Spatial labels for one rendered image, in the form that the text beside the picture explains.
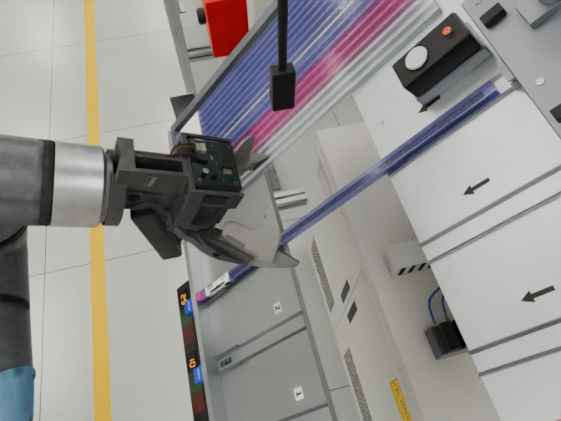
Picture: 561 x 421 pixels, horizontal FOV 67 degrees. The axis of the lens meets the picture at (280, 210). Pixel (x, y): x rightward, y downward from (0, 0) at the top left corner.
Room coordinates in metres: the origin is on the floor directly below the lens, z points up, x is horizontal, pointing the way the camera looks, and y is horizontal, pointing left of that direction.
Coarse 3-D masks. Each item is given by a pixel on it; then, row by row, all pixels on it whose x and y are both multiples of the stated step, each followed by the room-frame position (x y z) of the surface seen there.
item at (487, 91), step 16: (480, 96) 0.30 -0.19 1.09; (448, 112) 0.30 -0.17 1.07; (464, 112) 0.30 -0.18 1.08; (432, 128) 0.30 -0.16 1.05; (448, 128) 0.29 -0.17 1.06; (416, 144) 0.29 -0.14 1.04; (384, 160) 0.29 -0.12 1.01; (400, 160) 0.28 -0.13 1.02; (368, 176) 0.28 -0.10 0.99; (336, 192) 0.28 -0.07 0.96; (352, 192) 0.27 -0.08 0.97; (320, 208) 0.27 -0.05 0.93; (336, 208) 0.27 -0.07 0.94; (304, 224) 0.26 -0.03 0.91; (288, 240) 0.25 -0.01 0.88; (240, 272) 0.24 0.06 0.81
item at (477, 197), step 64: (448, 0) 0.44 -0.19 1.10; (384, 64) 0.41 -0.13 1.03; (384, 128) 0.34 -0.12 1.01; (512, 128) 0.27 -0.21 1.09; (448, 192) 0.23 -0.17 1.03; (512, 192) 0.21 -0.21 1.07; (448, 256) 0.17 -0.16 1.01; (512, 256) 0.15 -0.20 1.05; (512, 320) 0.10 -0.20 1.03; (512, 384) 0.05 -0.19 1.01
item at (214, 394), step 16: (192, 256) 0.30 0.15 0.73; (192, 272) 0.27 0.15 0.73; (192, 288) 0.24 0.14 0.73; (192, 304) 0.21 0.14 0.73; (208, 320) 0.19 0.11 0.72; (208, 336) 0.16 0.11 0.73; (208, 352) 0.14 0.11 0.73; (208, 368) 0.12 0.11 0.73; (208, 384) 0.09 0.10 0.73; (208, 400) 0.07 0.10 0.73; (224, 416) 0.05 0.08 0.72
